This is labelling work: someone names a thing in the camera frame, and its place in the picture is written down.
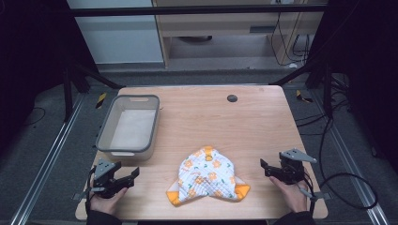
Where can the black metal stand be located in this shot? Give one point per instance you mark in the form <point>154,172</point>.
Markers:
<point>319,84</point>
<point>75,84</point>

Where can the light wooden shelf unit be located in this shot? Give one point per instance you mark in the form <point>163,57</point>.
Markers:
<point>225,31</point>

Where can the white cabinet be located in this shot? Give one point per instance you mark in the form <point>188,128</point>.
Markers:
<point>119,31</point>

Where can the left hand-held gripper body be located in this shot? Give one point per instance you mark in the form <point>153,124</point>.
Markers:
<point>103,181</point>

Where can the black horizontal frame bar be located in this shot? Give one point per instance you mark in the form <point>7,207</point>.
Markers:
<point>194,10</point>

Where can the person's left hand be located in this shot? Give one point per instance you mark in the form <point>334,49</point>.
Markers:
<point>108,203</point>

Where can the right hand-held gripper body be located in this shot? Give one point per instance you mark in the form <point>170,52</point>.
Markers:
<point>292,168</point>

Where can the aluminium floor rail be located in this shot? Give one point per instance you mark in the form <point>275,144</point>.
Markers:
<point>47,162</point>
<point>350,159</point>

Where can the yellow black striped tape marker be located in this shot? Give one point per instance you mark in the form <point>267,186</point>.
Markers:
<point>100,100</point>
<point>302,97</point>

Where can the grey round table grommet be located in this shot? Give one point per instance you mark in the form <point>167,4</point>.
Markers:
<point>232,98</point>

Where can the person's right hand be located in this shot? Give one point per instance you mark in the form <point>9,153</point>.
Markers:
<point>291,193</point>

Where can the white floral orange-trimmed baby garment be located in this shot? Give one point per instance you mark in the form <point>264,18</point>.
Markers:
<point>206,178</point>

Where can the grey-rimmed translucent plastic bin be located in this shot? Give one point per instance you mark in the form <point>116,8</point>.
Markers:
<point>131,125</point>

